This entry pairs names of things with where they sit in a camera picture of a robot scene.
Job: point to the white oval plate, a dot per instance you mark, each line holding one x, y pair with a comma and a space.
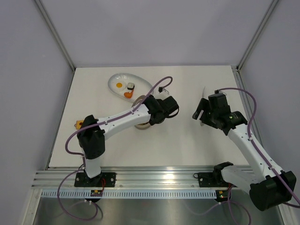
142, 87

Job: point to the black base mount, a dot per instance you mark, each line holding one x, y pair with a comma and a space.
105, 179
207, 180

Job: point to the yellow wooden block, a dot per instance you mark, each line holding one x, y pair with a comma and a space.
78, 124

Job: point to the aluminium front rail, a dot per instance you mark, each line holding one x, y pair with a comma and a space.
151, 177

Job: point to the right side aluminium rail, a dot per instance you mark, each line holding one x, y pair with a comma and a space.
250, 105

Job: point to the white slotted cable duct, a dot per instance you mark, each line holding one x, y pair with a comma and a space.
131, 194

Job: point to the right aluminium frame post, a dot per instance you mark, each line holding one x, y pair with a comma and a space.
258, 32

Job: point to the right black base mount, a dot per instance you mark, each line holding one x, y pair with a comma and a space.
207, 180

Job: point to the aluminium rail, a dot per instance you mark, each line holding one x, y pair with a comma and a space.
250, 105
151, 177

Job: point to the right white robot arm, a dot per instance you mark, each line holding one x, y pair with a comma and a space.
270, 185

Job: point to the sushi roll toy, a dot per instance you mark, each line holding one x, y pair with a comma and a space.
130, 86

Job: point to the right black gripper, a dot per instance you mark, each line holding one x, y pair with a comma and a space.
203, 105

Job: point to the aluminium frame post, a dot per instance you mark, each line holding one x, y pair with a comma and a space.
258, 32
49, 23

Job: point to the orange carrot piece toy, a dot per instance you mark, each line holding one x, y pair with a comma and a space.
129, 94

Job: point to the fried egg toy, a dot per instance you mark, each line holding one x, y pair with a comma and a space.
119, 86

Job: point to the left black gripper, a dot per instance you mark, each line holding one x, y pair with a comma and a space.
155, 99

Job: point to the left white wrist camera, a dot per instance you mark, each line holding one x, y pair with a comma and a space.
162, 93

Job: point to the round metal lunch box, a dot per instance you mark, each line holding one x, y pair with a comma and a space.
143, 126

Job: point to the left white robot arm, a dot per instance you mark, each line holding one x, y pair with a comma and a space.
94, 132

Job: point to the left aluminium frame post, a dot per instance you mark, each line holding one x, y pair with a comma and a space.
49, 23

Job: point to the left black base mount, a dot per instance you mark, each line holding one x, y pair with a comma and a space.
105, 179

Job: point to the metal tongs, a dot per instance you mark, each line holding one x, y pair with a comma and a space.
201, 123

